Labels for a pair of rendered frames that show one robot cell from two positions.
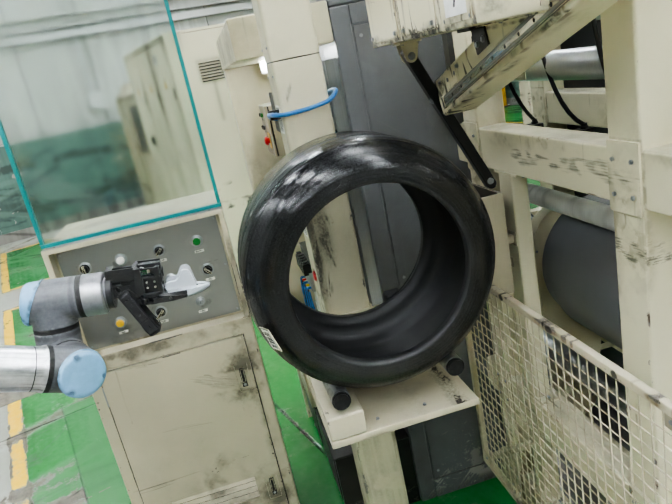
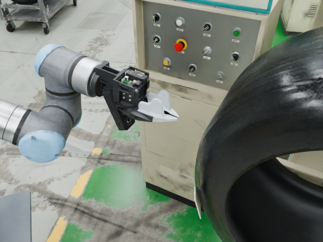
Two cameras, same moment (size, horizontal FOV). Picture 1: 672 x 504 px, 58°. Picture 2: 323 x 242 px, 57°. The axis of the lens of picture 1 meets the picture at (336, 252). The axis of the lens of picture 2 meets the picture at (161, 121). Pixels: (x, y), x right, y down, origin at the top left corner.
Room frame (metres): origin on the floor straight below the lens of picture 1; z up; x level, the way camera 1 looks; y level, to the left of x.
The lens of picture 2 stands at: (0.85, 0.01, 1.64)
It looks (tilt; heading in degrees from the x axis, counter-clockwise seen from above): 40 degrees down; 36
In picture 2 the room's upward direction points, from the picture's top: straight up
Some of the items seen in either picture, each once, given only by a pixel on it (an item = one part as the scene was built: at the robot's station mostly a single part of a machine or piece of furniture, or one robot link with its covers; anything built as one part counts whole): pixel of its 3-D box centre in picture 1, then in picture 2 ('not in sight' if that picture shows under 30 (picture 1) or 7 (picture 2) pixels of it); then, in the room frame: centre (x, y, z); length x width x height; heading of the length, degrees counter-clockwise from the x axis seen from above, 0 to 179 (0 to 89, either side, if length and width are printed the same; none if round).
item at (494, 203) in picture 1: (469, 242); not in sight; (1.71, -0.39, 1.05); 0.20 x 0.15 x 0.30; 9
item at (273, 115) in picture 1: (302, 106); not in sight; (1.68, 0.01, 1.53); 0.19 x 0.19 x 0.06; 9
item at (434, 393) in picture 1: (384, 387); not in sight; (1.43, -0.05, 0.80); 0.37 x 0.36 x 0.02; 99
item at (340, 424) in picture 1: (331, 390); not in sight; (1.40, 0.09, 0.84); 0.36 x 0.09 x 0.06; 9
